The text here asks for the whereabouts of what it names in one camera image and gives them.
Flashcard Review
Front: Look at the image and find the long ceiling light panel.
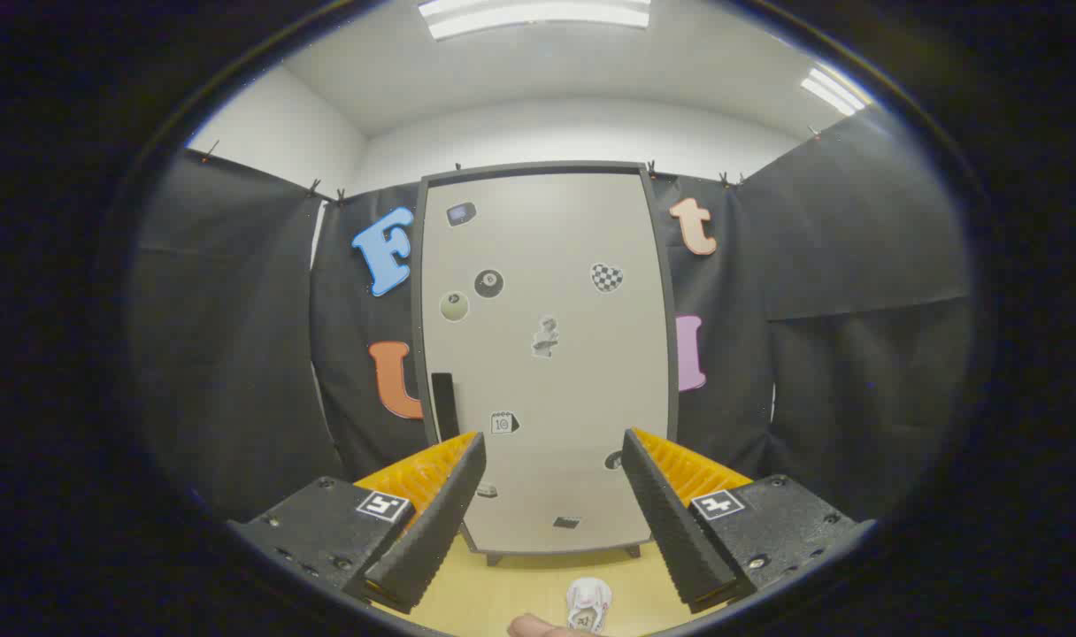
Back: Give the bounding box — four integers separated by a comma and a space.
417, 0, 652, 42

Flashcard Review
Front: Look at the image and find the black backdrop cloth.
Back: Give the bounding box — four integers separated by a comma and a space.
131, 111, 972, 523

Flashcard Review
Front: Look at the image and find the small ceiling light panel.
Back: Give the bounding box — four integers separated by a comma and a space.
800, 64, 871, 118

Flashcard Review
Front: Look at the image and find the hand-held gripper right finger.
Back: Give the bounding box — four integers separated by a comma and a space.
622, 427, 877, 613

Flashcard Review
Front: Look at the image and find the black door handle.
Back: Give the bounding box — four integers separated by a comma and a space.
431, 372, 461, 441

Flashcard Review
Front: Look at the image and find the white shoe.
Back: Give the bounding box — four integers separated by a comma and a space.
566, 577, 612, 633

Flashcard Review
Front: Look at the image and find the light grey shoe cabinet door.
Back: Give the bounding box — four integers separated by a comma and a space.
421, 173, 672, 554

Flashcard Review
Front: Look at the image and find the grey shoe cabinet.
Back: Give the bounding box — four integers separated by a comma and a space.
411, 161, 680, 567

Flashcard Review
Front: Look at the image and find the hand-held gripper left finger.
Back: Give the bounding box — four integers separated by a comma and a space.
227, 431, 488, 615

